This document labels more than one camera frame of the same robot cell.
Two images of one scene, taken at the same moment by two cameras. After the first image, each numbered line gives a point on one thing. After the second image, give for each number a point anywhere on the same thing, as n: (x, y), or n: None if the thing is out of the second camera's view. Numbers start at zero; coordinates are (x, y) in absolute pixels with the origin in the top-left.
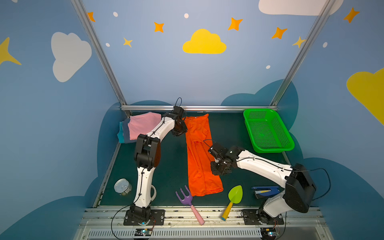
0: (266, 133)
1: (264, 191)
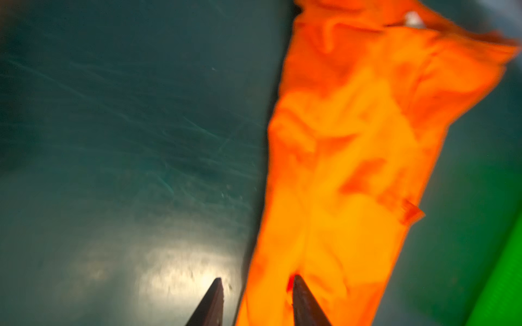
0: (500, 303)
1: None
